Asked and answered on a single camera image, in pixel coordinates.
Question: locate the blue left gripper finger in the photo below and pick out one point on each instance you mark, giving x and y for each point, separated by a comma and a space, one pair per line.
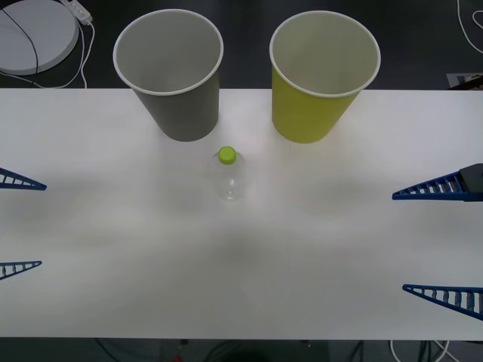
35, 263
39, 186

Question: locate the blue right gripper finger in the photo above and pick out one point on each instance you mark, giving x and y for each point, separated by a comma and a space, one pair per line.
409, 288
471, 177

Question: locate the clear bottle with green cap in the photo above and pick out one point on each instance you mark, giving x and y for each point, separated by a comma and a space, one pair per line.
227, 155

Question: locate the grey floor outlet box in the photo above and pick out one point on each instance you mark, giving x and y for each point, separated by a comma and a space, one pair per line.
454, 80

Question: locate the white round floor base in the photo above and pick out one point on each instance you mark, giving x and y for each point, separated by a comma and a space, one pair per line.
49, 34

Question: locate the grey plastic waste bin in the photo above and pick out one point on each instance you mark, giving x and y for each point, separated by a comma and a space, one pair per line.
181, 113

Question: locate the white power strip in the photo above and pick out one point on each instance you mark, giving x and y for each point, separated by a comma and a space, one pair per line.
81, 11

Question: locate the yellow-green plastic waste bin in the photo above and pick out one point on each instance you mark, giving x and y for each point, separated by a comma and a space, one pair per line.
302, 113

